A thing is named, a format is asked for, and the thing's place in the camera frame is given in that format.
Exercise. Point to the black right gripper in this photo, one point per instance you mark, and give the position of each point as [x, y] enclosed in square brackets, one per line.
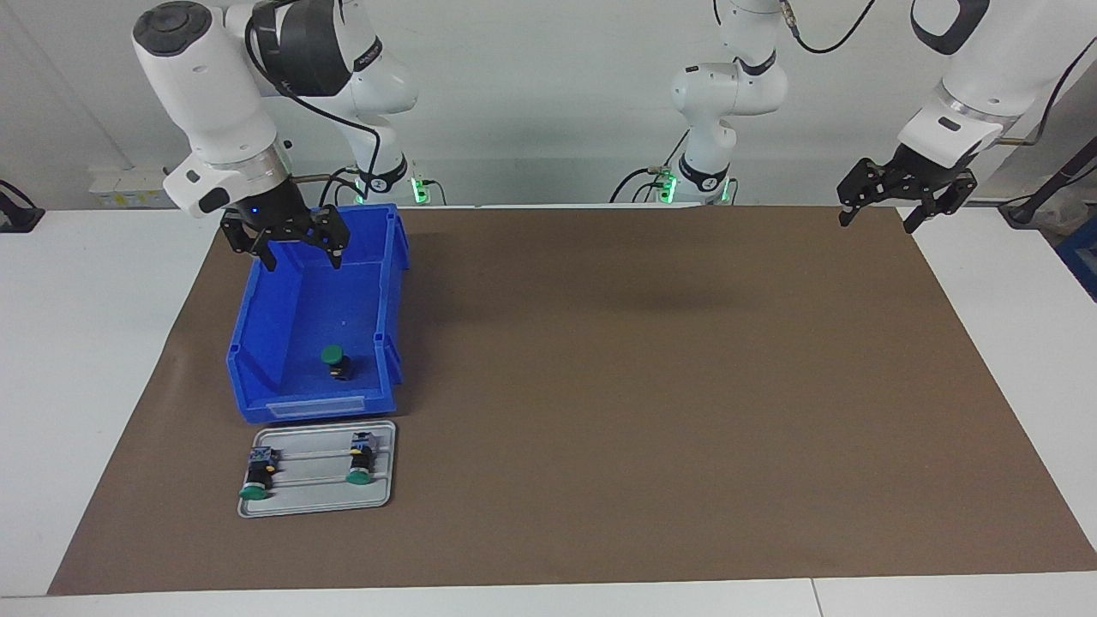
[278, 210]

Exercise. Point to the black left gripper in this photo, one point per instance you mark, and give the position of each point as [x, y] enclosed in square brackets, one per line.
[926, 169]

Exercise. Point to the white connector with light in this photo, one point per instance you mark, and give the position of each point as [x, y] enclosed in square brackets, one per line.
[420, 190]
[667, 187]

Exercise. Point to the blue plastic storage bin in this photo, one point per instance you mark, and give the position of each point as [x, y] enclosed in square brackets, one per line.
[283, 343]

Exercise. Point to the green push button switch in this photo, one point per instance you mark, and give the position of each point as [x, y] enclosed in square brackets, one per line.
[332, 355]
[361, 463]
[255, 476]

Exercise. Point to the brown table mat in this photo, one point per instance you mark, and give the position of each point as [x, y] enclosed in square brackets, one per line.
[771, 446]

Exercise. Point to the black stand pole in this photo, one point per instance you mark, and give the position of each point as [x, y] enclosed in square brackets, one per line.
[1054, 184]

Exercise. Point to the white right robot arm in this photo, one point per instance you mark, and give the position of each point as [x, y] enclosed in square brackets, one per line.
[214, 86]

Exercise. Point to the blue crate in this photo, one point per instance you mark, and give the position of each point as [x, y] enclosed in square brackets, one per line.
[1082, 257]

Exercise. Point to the black table clamp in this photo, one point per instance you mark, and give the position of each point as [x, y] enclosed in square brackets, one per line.
[17, 218]

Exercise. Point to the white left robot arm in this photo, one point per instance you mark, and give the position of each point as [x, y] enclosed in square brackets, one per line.
[728, 90]

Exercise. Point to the silver metal tray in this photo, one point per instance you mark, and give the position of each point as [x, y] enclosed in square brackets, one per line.
[308, 501]

